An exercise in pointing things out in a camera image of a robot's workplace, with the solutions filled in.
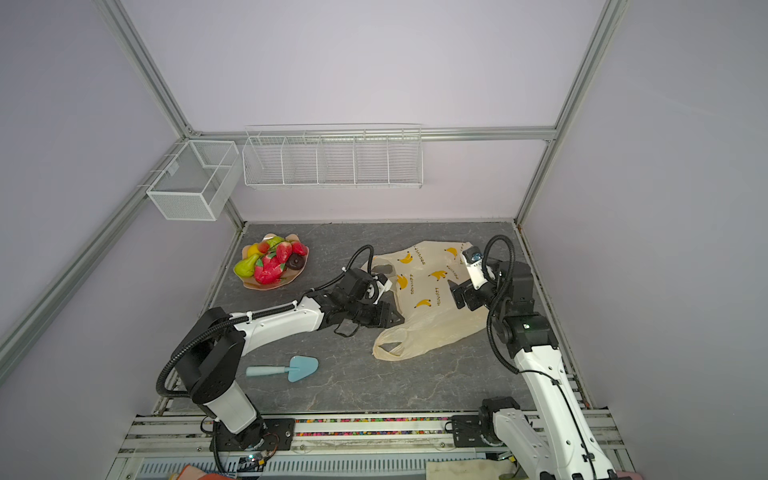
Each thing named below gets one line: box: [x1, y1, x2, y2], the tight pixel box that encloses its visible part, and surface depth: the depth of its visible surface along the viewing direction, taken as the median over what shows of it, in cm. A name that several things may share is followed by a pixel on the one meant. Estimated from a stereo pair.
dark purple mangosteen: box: [286, 253, 305, 270], surface depth 101 cm
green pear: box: [234, 254, 260, 277], surface depth 99 cm
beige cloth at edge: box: [426, 459, 516, 480], surface depth 70 cm
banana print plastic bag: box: [362, 240, 490, 360], surface depth 88 cm
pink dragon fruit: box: [254, 252, 287, 285], surface depth 98 cm
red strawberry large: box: [276, 241, 293, 263], surface depth 99 cm
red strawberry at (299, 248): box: [291, 241, 308, 256], surface depth 103 cm
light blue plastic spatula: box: [246, 355, 319, 383], surface depth 85 cm
